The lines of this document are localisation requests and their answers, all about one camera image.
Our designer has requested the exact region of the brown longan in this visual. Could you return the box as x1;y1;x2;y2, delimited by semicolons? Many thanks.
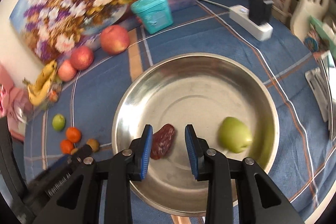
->
70;148;79;155
86;139;100;153

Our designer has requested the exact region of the orange tangerine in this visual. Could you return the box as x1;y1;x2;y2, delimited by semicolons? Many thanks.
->
66;127;81;143
60;139;75;154

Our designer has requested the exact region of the large green jujube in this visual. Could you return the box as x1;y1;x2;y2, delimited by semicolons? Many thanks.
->
218;117;253;153

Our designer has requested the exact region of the small green jujube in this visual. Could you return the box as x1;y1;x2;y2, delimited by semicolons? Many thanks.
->
52;114;66;131

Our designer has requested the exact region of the pink wrapped flower bouquet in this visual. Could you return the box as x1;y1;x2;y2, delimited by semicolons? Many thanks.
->
1;64;33;142

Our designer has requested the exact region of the round stainless steel plate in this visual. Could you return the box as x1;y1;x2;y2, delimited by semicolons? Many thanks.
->
112;53;280;217

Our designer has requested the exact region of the bunch of yellow bananas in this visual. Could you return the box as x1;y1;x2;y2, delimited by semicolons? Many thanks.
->
22;60;58;106

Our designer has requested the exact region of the clear plastic fruit tray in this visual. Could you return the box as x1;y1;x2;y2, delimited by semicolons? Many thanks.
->
29;80;63;110

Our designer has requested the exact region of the pale pink apple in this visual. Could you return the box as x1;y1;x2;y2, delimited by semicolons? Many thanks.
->
58;60;77;82

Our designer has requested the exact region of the red apple middle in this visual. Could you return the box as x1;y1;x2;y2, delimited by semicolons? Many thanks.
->
70;46;95;71

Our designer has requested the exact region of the red apple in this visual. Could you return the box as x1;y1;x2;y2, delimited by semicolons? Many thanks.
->
100;25;130;55
70;46;95;71

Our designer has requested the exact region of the red apple right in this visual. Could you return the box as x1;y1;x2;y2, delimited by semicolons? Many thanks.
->
100;25;130;55

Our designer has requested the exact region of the white folding phone stand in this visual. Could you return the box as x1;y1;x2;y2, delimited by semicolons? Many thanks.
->
305;68;330;122

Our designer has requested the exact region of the smartphone on stand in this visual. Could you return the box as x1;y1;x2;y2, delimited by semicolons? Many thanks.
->
318;51;335;141

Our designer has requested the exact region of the white power strip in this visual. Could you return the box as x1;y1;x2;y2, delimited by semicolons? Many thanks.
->
229;5;273;42

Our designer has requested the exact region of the teal tin box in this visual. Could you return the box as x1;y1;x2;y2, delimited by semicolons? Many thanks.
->
130;0;173;34

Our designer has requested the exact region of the black power adapter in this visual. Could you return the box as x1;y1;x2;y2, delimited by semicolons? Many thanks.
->
248;0;273;26

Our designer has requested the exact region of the green board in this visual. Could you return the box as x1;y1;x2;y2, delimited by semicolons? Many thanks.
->
309;16;335;59

